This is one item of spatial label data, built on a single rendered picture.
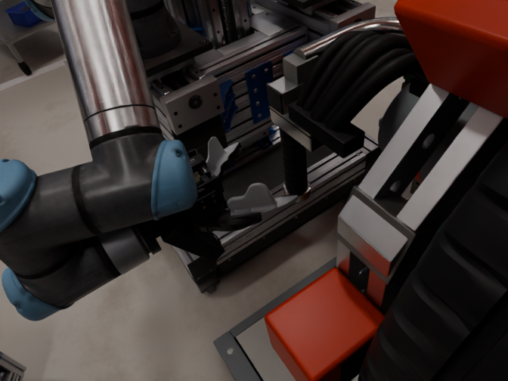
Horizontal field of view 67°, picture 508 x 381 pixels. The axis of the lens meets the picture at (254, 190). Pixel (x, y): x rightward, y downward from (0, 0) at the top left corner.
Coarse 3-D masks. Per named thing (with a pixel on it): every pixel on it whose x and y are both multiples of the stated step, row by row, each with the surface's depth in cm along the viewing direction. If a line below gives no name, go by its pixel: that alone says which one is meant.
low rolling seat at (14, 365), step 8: (0, 352) 109; (0, 360) 109; (8, 360) 112; (0, 368) 111; (8, 368) 111; (16, 368) 115; (24, 368) 118; (0, 376) 111; (8, 376) 111; (16, 376) 114
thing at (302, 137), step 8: (272, 112) 51; (272, 120) 53; (280, 120) 51; (288, 120) 49; (280, 128) 52; (288, 128) 50; (296, 128) 48; (296, 136) 49; (304, 136) 47; (312, 136) 46; (304, 144) 48; (312, 144) 47; (320, 144) 48
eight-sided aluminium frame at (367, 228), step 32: (448, 96) 28; (416, 128) 29; (448, 128) 31; (480, 128) 26; (384, 160) 31; (416, 160) 31; (448, 160) 28; (480, 160) 28; (352, 192) 32; (384, 192) 31; (416, 192) 29; (448, 192) 28; (352, 224) 32; (384, 224) 30; (416, 224) 28; (352, 256) 35; (384, 256) 30; (416, 256) 31; (384, 288) 32
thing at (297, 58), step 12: (360, 24) 45; (372, 24) 45; (384, 24) 45; (396, 24) 45; (324, 36) 45; (336, 36) 44; (300, 48) 43; (312, 48) 43; (324, 48) 44; (288, 60) 44; (300, 60) 43; (312, 60) 43; (288, 72) 45; (300, 72) 43; (300, 84) 44
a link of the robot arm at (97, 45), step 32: (64, 0) 38; (96, 0) 38; (64, 32) 38; (96, 32) 37; (128, 32) 40; (96, 64) 37; (128, 64) 38; (96, 96) 37; (128, 96) 38; (96, 128) 37; (128, 128) 37; (160, 128) 41; (96, 160) 38; (128, 160) 37; (160, 160) 37; (96, 192) 37; (128, 192) 37; (160, 192) 37; (192, 192) 39; (96, 224) 38; (128, 224) 39
